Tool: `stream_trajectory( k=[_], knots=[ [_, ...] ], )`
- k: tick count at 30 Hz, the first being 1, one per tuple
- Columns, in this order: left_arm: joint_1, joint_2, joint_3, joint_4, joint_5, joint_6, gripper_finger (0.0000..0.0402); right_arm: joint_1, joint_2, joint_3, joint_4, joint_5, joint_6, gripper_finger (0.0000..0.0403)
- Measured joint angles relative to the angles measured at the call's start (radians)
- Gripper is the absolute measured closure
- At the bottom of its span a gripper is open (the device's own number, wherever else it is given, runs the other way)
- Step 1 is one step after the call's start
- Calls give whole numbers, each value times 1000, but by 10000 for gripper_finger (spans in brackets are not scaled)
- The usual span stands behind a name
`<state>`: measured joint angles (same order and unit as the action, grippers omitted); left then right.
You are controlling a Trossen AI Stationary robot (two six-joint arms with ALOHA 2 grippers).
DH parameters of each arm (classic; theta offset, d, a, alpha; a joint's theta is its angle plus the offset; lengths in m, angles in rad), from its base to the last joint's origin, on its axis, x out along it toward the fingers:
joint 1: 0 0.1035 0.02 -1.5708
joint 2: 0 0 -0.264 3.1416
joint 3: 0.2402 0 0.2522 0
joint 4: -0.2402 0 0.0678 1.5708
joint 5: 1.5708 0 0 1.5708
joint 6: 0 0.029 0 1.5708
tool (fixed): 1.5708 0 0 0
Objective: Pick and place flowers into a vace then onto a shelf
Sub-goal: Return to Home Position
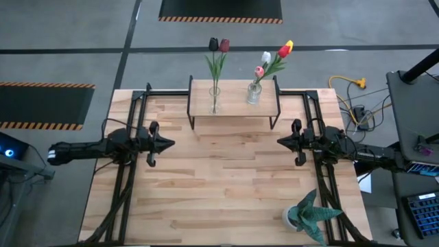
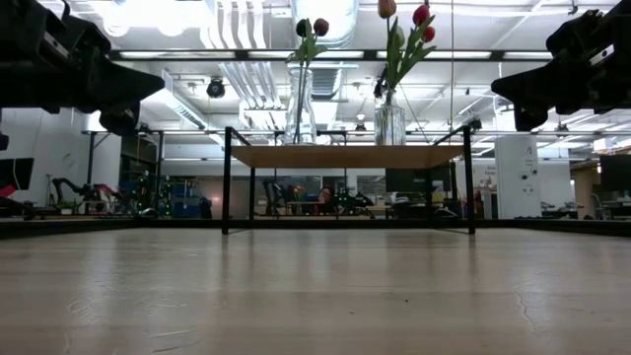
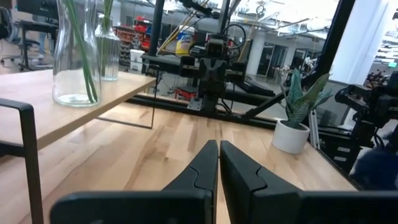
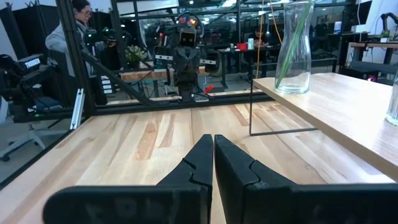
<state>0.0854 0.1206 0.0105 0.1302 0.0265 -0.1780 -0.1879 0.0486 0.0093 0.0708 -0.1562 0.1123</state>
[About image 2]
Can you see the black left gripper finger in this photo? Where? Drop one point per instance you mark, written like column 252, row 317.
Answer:
column 120, row 123
column 123, row 89

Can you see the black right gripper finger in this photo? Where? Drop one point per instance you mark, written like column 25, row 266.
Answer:
column 542, row 89
column 530, row 119

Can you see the ribbed clear glass vase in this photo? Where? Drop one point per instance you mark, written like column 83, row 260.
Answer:
column 389, row 123

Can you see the bright red artificial tulip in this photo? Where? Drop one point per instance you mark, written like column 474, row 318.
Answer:
column 420, row 15

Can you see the pink yellow artificial tulip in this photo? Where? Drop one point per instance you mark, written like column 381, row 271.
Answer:
column 387, row 7

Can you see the smooth clear glass vase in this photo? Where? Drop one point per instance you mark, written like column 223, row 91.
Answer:
column 306, row 123

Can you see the dark blue artificial tulip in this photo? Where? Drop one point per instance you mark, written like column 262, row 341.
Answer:
column 301, row 27

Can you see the dark red artificial tulip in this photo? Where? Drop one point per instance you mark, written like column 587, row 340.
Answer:
column 321, row 26

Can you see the white pillar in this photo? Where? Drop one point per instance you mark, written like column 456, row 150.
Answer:
column 517, row 172

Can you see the black ceiling spotlight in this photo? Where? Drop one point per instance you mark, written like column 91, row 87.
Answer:
column 215, row 88

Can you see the black monitor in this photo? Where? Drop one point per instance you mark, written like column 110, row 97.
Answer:
column 419, row 180
column 616, row 172
column 15, row 172

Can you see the thin vertical hanging pole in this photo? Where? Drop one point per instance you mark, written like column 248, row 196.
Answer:
column 452, row 29

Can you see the person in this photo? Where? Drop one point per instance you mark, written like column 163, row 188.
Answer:
column 324, row 194

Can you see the black metal background frame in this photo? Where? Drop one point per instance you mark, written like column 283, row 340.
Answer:
column 91, row 167

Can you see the black table edge rail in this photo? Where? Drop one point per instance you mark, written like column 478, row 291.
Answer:
column 74, row 228

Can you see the black overhead frame bar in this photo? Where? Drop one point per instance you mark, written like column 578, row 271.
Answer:
column 241, row 54

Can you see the black overhead camera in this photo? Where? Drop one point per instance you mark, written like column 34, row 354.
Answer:
column 378, row 90

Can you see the wooden shelf with black frame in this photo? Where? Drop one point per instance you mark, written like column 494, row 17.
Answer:
column 345, row 157

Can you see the silver ventilation duct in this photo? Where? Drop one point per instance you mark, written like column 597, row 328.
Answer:
column 340, row 20

